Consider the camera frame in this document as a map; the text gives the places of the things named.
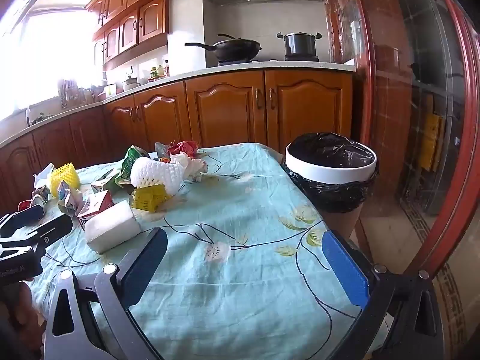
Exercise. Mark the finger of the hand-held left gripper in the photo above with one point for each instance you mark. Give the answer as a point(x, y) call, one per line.
point(22, 220)
point(50, 230)

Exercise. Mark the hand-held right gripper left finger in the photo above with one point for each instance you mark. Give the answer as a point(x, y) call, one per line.
point(150, 258)

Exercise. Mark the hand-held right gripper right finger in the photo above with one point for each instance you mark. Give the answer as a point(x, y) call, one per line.
point(347, 270)

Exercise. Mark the white round trash bin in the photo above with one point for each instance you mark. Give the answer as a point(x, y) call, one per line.
point(330, 174)

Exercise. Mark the red snack packet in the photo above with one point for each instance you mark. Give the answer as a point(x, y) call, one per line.
point(183, 147)

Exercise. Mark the black bin liner bag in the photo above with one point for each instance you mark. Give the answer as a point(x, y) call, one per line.
point(330, 150)

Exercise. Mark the person's left hand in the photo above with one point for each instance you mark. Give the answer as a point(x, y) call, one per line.
point(22, 315)

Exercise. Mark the crumpled printed wrapper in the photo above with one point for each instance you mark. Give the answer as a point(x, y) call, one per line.
point(69, 198)

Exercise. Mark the white crumpled paper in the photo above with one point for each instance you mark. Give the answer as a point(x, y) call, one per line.
point(42, 175)

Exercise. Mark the white foam block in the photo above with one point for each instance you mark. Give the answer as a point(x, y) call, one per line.
point(112, 227)

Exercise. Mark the red and white carton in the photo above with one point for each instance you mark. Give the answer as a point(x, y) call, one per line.
point(95, 204)

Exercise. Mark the yellow foam net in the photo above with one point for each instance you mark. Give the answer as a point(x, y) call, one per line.
point(63, 178)
point(148, 198)

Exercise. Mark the small white green carton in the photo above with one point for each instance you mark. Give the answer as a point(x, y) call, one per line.
point(105, 183)

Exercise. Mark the white foam fruit net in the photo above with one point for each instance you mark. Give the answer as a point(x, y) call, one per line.
point(157, 174)

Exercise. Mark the teal floral tablecloth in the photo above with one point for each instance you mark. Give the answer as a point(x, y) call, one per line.
point(232, 210)

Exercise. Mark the green snack packet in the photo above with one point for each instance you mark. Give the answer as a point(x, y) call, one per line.
point(131, 159)

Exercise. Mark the white crumpled tissue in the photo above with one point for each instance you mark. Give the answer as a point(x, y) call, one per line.
point(193, 167)

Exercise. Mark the grey crumpled wrapper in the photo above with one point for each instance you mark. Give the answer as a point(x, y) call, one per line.
point(162, 149)

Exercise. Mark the utensil holder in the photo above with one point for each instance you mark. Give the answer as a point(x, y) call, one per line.
point(67, 93)

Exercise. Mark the yellow wooden stool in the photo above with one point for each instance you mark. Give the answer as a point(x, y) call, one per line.
point(431, 142)

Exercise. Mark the kitchen window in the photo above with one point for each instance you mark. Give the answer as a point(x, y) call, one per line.
point(48, 60)

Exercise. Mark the wooden base cabinet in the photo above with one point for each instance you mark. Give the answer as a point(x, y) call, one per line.
point(225, 108)

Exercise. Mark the green capped bottle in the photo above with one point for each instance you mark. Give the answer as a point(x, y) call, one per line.
point(152, 74)

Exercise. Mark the yellow oil bottle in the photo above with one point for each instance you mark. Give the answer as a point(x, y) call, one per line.
point(161, 71)

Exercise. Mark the dark sauce bottle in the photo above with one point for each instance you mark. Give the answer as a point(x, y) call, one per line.
point(167, 68)

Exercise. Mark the red framed glass sliding door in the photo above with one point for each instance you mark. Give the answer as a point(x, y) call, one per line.
point(393, 82)

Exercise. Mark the white speckled countertop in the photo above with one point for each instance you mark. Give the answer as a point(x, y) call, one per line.
point(225, 68)

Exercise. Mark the black wok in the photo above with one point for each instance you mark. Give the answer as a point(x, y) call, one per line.
point(236, 48)

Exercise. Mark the black cooking pot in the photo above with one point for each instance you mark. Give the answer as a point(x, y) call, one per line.
point(298, 45)

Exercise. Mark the wooden wall cabinet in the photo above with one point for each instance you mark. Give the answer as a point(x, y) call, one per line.
point(123, 18)

